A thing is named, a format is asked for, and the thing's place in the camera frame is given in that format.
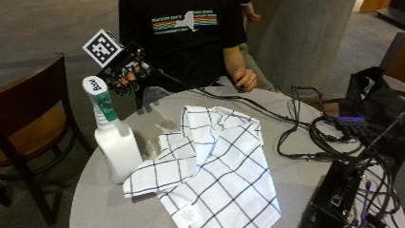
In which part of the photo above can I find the white marker cube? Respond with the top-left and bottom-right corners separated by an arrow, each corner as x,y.
82,28 -> 127,68

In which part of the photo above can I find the white spray bottle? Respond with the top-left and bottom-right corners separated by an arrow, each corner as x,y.
82,75 -> 144,184

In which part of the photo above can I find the the person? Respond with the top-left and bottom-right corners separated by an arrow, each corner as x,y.
118,0 -> 251,108

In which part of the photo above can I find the dark wooden chair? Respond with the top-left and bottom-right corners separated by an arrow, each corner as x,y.
0,55 -> 94,226

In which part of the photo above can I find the blue hub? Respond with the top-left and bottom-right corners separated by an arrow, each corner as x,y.
336,115 -> 370,127

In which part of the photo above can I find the white checked cloth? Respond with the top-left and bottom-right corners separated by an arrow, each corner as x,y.
122,104 -> 283,228

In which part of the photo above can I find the black bag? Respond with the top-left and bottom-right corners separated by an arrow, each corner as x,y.
340,66 -> 405,160

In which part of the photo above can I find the thin black rod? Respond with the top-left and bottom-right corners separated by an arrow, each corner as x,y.
359,111 -> 405,156

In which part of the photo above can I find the black electronics box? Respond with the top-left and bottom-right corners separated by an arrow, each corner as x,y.
300,158 -> 374,228

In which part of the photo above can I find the black glove cable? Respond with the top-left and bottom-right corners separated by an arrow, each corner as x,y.
148,68 -> 316,128

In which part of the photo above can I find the looped black cable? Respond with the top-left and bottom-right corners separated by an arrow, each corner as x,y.
276,85 -> 366,162

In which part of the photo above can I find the tangle of black cables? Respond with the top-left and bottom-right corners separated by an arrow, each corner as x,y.
347,148 -> 405,228

